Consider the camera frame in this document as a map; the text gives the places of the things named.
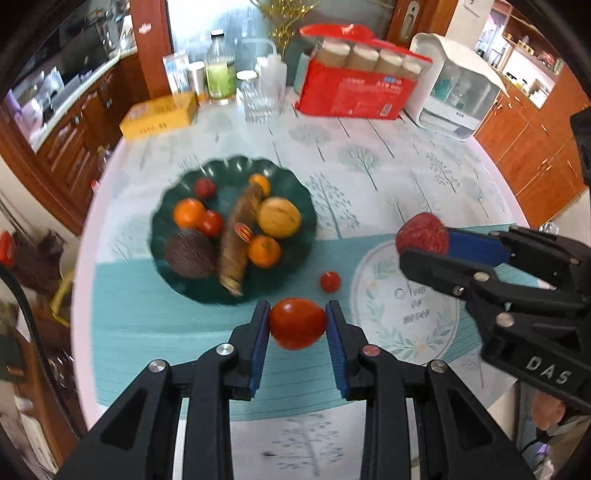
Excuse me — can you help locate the large orange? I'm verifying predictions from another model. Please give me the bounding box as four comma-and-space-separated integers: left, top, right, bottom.
174, 198, 206, 229

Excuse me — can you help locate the wooden door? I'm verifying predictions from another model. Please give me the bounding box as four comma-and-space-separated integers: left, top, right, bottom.
385, 0, 462, 47

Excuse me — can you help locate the gold foil decoration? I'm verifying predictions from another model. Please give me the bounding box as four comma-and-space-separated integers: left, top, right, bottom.
252, 0, 321, 51

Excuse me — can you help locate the yellow cardboard box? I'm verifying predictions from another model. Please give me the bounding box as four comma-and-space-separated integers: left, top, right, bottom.
119, 91, 198, 140

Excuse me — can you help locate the wooden shelf with jars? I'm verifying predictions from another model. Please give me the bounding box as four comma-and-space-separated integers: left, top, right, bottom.
475, 0, 566, 107

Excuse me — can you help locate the large red tomato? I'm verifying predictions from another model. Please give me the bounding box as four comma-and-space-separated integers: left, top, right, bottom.
269, 298, 328, 350

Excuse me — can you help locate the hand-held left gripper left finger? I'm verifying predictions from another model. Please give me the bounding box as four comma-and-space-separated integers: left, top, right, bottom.
55, 300, 271, 480

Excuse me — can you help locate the blue and white carton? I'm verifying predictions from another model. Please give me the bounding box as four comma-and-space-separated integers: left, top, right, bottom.
163, 52, 192, 96

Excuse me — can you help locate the overripe brown banana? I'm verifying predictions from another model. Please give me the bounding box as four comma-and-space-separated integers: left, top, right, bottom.
217, 182, 264, 297

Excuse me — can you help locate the person's right hand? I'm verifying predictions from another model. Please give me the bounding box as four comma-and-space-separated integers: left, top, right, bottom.
531, 390, 568, 432

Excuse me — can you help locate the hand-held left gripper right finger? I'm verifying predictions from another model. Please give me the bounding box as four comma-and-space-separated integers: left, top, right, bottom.
324, 300, 536, 480

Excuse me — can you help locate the wooden cabinet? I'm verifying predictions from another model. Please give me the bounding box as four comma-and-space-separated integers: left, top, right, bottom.
0, 51, 171, 232
475, 60, 591, 227

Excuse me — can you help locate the clear glass tumbler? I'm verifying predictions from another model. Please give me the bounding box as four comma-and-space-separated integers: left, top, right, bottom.
236, 71, 280, 124

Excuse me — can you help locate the metal can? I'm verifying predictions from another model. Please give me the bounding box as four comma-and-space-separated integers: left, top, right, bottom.
188, 61, 208, 100

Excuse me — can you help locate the dark green scalloped plate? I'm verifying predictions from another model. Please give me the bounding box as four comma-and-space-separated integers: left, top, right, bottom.
148, 157, 318, 305

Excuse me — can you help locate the white plastic bottle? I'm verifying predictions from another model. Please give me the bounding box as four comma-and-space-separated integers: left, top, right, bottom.
240, 39, 288, 100

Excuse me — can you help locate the small orange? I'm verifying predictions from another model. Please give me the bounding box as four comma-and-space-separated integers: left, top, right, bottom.
247, 234, 282, 269

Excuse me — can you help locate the red strawberry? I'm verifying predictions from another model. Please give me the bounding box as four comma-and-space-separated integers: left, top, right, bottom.
396, 213, 450, 256

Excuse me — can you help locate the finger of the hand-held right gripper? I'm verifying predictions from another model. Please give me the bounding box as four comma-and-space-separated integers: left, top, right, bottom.
399, 249, 587, 342
447, 225, 591, 296

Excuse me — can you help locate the bottle of green liquid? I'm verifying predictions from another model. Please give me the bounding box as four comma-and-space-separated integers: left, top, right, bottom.
205, 30, 237, 101

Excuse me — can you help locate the yellow mandarin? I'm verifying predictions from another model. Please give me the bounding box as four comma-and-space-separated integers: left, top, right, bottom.
257, 196, 302, 239

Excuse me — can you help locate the black cable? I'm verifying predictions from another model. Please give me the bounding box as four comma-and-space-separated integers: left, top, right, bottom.
0, 265, 88, 435

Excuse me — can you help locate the white tree-print tablecloth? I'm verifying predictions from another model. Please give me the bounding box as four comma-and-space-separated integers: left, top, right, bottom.
71, 85, 532, 480

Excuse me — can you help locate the white countertop appliance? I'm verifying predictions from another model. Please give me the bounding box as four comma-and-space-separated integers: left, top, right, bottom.
406, 32, 509, 141

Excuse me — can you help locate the dark brown avocado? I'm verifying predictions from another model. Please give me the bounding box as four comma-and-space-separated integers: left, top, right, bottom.
165, 229, 218, 279

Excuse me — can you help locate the teal box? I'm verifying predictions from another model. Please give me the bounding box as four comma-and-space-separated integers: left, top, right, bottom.
294, 52, 311, 92

